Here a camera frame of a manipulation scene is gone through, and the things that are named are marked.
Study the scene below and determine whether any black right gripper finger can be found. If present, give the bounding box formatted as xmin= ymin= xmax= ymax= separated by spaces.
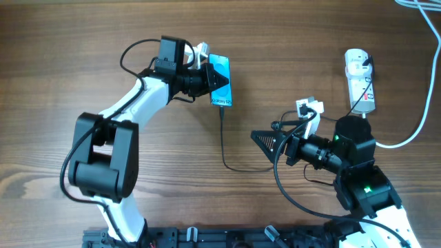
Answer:
xmin=271 ymin=120 xmax=304 ymax=130
xmin=251 ymin=130 xmax=287 ymax=163

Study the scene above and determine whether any blue screen smartphone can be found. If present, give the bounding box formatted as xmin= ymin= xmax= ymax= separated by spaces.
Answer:
xmin=209 ymin=54 xmax=233 ymax=107

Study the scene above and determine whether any black charger cable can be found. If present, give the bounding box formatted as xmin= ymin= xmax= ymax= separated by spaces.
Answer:
xmin=218 ymin=76 xmax=374 ymax=173

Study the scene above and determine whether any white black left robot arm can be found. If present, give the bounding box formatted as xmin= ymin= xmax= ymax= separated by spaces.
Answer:
xmin=59 ymin=36 xmax=229 ymax=247

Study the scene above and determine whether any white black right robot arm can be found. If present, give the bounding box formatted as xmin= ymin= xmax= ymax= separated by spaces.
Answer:
xmin=251 ymin=107 xmax=420 ymax=247

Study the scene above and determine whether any white power strip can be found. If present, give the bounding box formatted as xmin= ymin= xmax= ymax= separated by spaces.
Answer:
xmin=345 ymin=48 xmax=376 ymax=116

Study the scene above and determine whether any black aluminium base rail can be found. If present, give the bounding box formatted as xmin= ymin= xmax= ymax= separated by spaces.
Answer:
xmin=82 ymin=226 xmax=336 ymax=248

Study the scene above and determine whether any white power cord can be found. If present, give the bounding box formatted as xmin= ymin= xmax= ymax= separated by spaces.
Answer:
xmin=361 ymin=0 xmax=441 ymax=149

